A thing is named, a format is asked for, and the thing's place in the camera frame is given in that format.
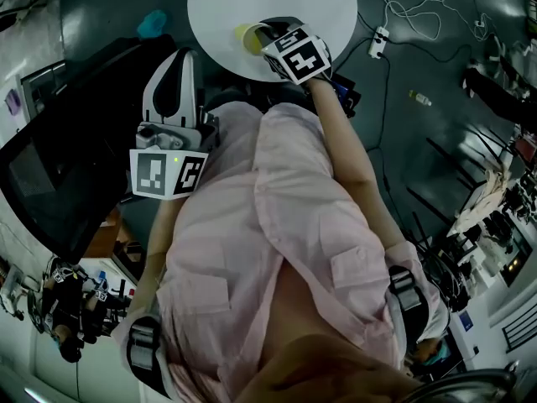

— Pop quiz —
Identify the black device with blue screen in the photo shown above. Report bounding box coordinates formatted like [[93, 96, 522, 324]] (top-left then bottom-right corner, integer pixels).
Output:
[[331, 77, 362, 119]]

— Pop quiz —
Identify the black grey shoulder strap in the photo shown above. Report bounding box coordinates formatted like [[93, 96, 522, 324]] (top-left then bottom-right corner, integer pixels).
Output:
[[388, 265, 432, 346], [124, 315, 169, 397]]

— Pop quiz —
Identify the round white table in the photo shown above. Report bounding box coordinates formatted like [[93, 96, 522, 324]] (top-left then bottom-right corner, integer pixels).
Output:
[[187, 0, 359, 83]]

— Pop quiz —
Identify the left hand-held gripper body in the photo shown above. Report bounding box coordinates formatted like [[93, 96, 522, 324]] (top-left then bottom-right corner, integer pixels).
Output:
[[128, 115, 221, 202]]

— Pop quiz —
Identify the white cable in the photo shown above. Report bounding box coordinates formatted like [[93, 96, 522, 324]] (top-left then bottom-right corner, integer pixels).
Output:
[[379, 0, 493, 42]]

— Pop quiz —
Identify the purple cloth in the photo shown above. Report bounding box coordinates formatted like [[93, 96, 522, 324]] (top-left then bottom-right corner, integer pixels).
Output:
[[4, 89, 22, 116]]

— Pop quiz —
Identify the white power strip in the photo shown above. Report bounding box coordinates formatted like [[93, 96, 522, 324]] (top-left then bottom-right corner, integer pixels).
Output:
[[368, 25, 391, 60]]

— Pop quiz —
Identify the dark headset rim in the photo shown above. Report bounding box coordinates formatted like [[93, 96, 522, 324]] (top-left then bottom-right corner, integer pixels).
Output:
[[400, 367, 518, 403]]

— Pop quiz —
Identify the brown wooden cabinet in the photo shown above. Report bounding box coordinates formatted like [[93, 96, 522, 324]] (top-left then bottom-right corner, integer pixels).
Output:
[[85, 207, 142, 260]]

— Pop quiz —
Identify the pink shirt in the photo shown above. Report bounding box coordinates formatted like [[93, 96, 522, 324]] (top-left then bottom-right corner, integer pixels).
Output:
[[112, 101, 451, 403]]

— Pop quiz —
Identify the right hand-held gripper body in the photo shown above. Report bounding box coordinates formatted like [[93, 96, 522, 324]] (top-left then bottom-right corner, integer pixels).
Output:
[[258, 16, 334, 86]]

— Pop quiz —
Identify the person's right forearm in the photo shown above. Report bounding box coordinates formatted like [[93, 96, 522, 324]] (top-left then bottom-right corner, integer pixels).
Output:
[[307, 77, 407, 249]]

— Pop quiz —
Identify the person's left forearm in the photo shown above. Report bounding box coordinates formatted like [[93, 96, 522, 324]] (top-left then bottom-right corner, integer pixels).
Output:
[[134, 195, 188, 312]]

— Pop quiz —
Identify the teal bag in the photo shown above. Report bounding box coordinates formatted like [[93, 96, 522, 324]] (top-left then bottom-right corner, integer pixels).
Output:
[[136, 8, 168, 39]]

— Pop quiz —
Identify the person's head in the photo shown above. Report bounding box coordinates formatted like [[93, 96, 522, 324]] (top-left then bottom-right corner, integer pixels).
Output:
[[237, 333, 420, 403]]

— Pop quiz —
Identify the black cable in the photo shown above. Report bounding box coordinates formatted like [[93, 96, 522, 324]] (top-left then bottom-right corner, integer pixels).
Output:
[[386, 39, 474, 65]]

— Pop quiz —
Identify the yellow plastic cup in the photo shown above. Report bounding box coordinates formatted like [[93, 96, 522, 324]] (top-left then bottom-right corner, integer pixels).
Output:
[[233, 22, 273, 55]]

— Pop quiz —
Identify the black mesh office chair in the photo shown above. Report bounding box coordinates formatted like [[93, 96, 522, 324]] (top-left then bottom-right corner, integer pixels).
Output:
[[0, 34, 180, 264]]

